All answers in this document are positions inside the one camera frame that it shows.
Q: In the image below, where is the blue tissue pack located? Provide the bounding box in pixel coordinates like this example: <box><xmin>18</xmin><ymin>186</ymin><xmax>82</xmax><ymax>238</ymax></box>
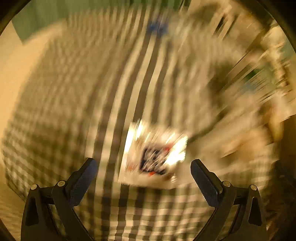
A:
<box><xmin>147</xmin><ymin>20</ymin><xmax>169</xmax><ymax>35</ymax></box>

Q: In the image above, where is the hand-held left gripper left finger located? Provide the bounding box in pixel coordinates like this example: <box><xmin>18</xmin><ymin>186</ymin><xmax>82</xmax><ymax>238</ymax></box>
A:
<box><xmin>21</xmin><ymin>158</ymin><xmax>99</xmax><ymax>241</ymax></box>

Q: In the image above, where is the checkered desktop tablecloth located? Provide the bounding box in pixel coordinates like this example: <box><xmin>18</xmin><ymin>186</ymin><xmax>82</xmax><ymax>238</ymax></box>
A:
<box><xmin>1</xmin><ymin>5</ymin><xmax>278</xmax><ymax>241</ymax></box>

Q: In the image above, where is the cream bed blanket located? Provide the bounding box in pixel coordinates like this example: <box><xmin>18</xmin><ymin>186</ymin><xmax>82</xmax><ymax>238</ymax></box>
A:
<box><xmin>0</xmin><ymin>23</ymin><xmax>58</xmax><ymax>144</ymax></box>

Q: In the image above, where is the white packet dark square print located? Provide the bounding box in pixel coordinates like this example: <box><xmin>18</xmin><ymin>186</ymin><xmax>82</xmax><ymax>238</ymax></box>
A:
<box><xmin>118</xmin><ymin>119</ymin><xmax>188</xmax><ymax>189</ymax></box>

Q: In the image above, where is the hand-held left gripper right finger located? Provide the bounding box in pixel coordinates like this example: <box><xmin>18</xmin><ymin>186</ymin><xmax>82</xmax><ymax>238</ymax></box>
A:
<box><xmin>190</xmin><ymin>159</ymin><xmax>270</xmax><ymax>241</ymax></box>

